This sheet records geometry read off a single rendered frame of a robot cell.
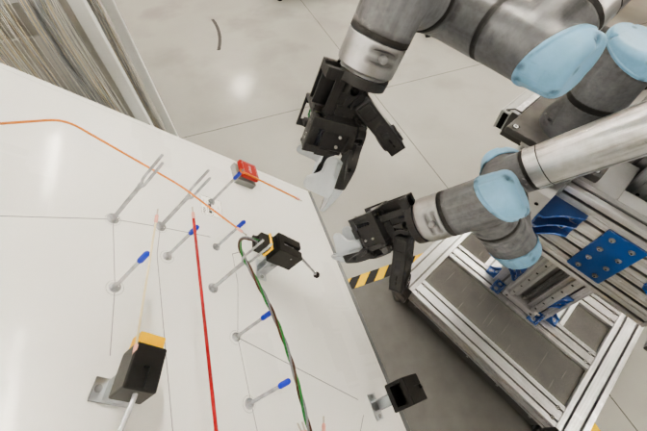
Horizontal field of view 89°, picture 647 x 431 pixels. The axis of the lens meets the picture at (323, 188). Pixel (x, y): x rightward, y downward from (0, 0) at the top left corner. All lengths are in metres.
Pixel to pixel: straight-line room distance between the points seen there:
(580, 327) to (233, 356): 1.60
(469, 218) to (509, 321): 1.26
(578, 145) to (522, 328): 1.24
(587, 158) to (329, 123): 0.40
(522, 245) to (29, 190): 0.70
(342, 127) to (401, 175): 1.87
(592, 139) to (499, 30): 0.27
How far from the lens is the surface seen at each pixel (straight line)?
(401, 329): 1.81
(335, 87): 0.43
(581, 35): 0.43
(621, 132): 0.63
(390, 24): 0.40
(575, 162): 0.64
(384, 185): 2.21
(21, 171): 0.59
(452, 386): 1.82
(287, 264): 0.65
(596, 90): 0.90
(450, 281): 1.73
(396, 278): 0.62
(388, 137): 0.48
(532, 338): 1.78
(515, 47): 0.43
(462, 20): 0.46
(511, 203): 0.51
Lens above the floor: 1.71
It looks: 53 degrees down
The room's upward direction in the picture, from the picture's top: straight up
